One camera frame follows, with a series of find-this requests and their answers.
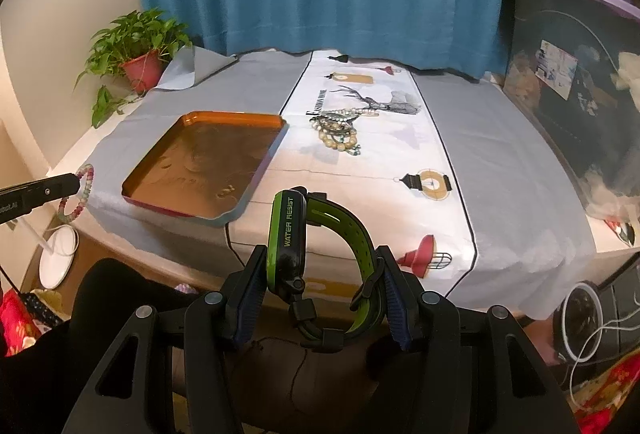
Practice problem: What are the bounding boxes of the grey white printed tablecloth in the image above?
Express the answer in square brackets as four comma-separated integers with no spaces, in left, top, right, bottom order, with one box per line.
[87,46,598,319]

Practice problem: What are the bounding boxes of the potted green plant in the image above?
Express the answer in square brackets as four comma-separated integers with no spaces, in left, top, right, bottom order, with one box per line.
[75,8,193,129]

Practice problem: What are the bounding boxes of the white round lamp base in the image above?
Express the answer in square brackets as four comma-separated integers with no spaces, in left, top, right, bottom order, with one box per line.
[39,224,80,289]

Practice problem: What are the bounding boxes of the green black sport watch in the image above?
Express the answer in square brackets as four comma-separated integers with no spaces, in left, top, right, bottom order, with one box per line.
[266,188,388,355]

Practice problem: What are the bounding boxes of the red patterned cloth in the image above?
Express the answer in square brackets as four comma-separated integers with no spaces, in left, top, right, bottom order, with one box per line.
[0,289,43,360]

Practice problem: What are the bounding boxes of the dark bead bracelet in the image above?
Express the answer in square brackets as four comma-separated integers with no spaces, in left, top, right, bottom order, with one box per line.
[320,114,357,137]

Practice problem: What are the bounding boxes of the white cable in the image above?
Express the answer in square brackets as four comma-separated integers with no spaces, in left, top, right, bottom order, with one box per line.
[570,309,640,397]

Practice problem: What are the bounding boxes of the dark transparent storage box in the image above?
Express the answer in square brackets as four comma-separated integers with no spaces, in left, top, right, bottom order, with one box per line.
[502,0,640,225]

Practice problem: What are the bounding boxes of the red floral fabric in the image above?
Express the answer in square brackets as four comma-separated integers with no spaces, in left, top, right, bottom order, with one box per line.
[567,354,640,434]

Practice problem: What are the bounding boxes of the pearl strand with clasp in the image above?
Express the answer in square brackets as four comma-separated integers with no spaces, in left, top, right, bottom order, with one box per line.
[320,106,381,122]

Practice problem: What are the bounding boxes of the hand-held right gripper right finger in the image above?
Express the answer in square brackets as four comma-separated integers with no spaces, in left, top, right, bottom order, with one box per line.
[377,244,583,434]

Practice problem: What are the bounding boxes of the dark blue dotted cloth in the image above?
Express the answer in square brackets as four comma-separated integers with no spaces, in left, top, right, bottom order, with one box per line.
[20,293,68,330]

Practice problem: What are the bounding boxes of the orange metal tray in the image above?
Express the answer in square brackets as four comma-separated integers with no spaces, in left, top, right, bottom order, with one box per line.
[121,110,291,229]

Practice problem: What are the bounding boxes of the white lamp stem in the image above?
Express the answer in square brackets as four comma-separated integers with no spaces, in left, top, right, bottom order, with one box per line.
[14,218,55,255]

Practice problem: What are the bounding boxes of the white ring appliance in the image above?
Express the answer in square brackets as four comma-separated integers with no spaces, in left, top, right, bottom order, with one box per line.
[554,281,608,363]

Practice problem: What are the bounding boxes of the black chair back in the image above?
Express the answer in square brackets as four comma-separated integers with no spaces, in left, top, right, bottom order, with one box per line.
[0,258,236,434]

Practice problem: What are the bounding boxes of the pink multicolour bead bracelet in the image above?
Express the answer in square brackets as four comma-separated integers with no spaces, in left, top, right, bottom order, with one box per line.
[56,164,96,223]

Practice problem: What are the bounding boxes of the yellow bead bracelet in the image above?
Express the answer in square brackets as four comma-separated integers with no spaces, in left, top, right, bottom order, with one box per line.
[311,116,362,153]

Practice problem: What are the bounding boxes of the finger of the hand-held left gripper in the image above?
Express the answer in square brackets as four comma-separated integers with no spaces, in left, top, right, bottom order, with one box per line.
[0,173,82,205]

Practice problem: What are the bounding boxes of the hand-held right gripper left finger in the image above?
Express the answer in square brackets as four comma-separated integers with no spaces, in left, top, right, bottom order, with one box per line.
[60,244,268,434]

